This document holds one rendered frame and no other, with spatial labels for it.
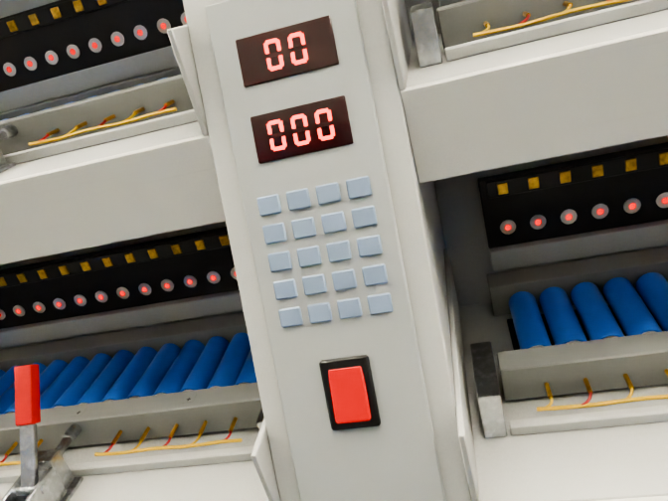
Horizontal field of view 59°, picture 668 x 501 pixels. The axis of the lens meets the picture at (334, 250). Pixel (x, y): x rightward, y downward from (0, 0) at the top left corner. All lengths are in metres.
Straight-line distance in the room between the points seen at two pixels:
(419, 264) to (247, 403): 0.16
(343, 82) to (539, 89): 0.09
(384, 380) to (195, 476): 0.15
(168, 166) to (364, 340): 0.13
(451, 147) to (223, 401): 0.21
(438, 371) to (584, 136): 0.12
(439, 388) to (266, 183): 0.12
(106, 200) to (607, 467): 0.28
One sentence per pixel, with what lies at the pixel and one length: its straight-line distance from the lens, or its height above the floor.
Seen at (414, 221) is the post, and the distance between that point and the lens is 0.27.
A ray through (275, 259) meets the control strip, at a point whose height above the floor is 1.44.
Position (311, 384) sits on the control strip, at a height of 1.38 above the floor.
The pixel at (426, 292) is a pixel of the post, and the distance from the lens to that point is 0.27.
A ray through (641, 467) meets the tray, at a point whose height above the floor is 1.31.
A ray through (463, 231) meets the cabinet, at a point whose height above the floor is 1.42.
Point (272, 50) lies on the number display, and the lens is 0.29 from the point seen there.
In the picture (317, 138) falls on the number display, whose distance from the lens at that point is 0.27.
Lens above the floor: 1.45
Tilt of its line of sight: 3 degrees down
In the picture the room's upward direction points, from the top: 11 degrees counter-clockwise
